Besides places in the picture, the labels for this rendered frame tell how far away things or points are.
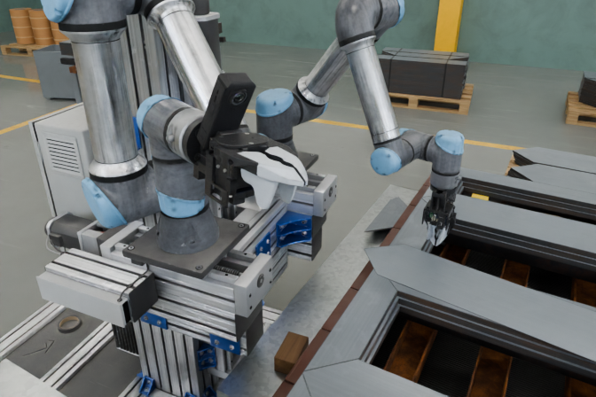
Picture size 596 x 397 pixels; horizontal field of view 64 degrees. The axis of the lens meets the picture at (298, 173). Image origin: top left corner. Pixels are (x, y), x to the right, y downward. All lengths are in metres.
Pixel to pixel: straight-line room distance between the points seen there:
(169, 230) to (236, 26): 8.47
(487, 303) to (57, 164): 1.24
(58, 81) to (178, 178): 5.66
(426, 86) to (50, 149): 4.60
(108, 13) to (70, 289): 0.67
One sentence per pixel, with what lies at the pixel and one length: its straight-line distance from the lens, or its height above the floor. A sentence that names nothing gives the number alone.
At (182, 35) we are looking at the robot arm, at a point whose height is 1.54.
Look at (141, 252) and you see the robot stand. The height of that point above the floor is 1.04.
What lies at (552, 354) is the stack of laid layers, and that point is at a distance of 1.31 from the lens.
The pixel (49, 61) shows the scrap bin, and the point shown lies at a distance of 6.38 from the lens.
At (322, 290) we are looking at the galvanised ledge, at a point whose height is 0.68.
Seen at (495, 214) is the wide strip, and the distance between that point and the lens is 1.74.
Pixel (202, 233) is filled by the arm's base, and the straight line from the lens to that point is 1.15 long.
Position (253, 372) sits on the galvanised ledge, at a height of 0.68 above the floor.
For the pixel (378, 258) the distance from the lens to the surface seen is 1.42.
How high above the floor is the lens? 1.69
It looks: 26 degrees down
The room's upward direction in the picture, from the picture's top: straight up
